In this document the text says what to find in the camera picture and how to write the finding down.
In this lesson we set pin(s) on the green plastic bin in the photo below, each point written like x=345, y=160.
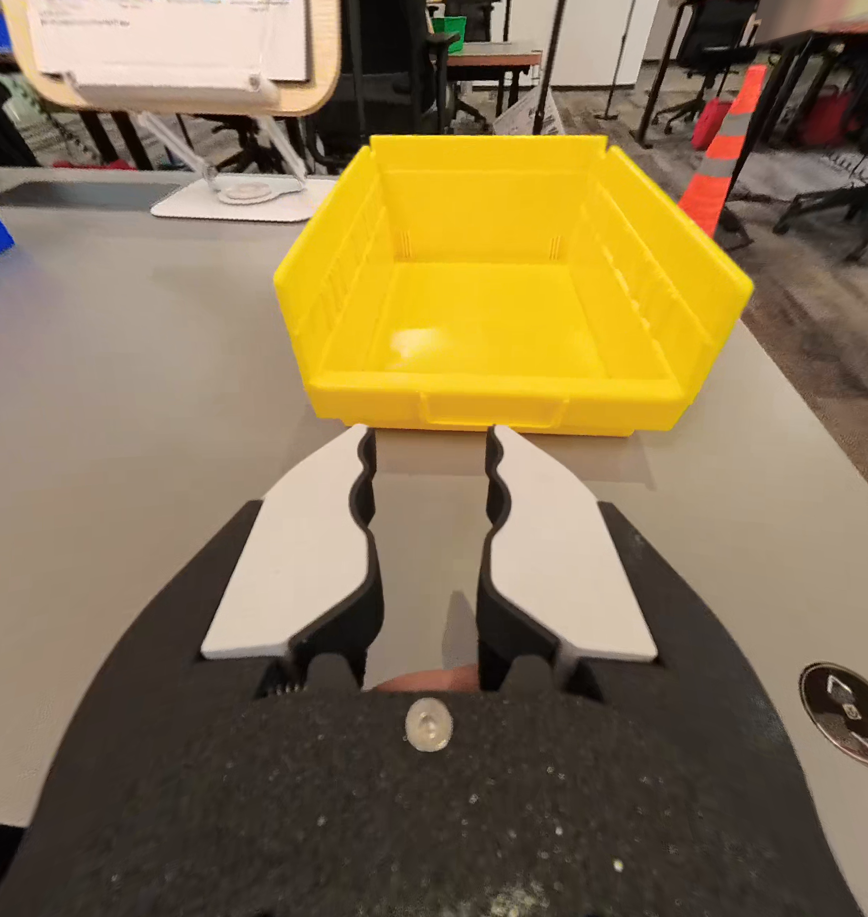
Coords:
x=449, y=34

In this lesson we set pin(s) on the wooden office desk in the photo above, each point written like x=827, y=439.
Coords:
x=491, y=56
x=835, y=28

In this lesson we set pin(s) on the yellow plastic bin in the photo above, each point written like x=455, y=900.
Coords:
x=491, y=322

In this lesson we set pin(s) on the black office chair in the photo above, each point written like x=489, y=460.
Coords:
x=835, y=200
x=383, y=71
x=720, y=36

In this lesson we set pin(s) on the printed paper on black stand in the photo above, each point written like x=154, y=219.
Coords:
x=523, y=118

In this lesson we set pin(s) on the round metal table grommet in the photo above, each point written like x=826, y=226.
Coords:
x=849, y=716

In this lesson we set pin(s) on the red bag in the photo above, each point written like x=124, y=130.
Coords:
x=712, y=125
x=828, y=118

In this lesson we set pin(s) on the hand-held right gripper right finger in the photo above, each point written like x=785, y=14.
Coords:
x=563, y=573

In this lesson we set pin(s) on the orange traffic cone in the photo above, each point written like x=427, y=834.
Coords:
x=713, y=186

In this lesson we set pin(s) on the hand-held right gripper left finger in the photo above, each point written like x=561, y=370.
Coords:
x=290, y=573

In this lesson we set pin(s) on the wooden sign board on stand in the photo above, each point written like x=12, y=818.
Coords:
x=176, y=36

